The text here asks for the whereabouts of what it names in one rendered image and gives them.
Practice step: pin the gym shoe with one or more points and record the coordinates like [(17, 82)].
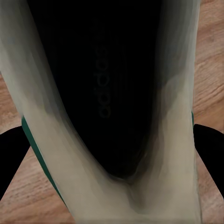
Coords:
[(104, 90)]

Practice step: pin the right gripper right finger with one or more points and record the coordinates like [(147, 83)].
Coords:
[(209, 143)]

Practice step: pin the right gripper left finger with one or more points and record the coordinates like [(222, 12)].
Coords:
[(13, 148)]

